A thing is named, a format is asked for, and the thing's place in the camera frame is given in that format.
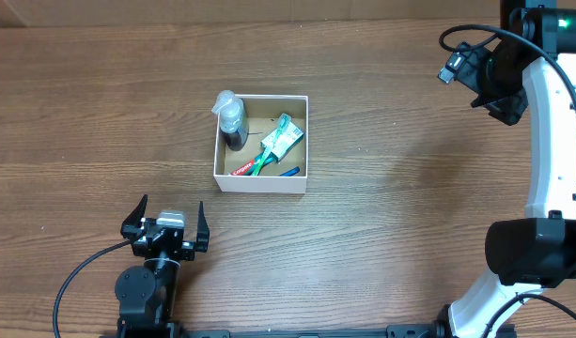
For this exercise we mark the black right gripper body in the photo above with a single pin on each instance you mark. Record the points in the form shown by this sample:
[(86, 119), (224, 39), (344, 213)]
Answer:
[(496, 78)]

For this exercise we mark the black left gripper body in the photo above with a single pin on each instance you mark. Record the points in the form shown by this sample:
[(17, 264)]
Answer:
[(188, 253)]

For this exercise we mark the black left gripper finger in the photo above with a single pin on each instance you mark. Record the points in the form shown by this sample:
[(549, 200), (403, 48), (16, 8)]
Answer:
[(202, 239), (131, 227)]

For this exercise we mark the Colgate toothpaste tube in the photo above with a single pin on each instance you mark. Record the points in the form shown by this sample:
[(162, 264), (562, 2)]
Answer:
[(248, 168)]

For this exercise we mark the blue disposable razor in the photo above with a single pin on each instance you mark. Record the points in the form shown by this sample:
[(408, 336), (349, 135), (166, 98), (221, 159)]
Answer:
[(291, 172)]

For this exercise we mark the green white soap box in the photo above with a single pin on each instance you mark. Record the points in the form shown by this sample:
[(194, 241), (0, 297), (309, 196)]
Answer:
[(290, 137)]

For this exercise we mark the green white toothbrush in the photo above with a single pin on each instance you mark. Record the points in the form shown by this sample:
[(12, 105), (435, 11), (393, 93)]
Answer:
[(282, 124)]

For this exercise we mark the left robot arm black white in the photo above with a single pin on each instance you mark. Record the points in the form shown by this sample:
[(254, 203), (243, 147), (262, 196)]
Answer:
[(146, 293)]

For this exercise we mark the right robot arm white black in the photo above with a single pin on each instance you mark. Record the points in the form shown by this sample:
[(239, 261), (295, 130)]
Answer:
[(527, 66)]

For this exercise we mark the white cardboard box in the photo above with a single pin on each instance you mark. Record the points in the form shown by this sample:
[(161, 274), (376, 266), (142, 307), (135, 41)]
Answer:
[(262, 113)]

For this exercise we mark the clear pump bottle dark liquid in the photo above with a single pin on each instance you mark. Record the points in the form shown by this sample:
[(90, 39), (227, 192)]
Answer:
[(232, 119)]

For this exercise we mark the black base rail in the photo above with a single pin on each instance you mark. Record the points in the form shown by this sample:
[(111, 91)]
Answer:
[(316, 333)]

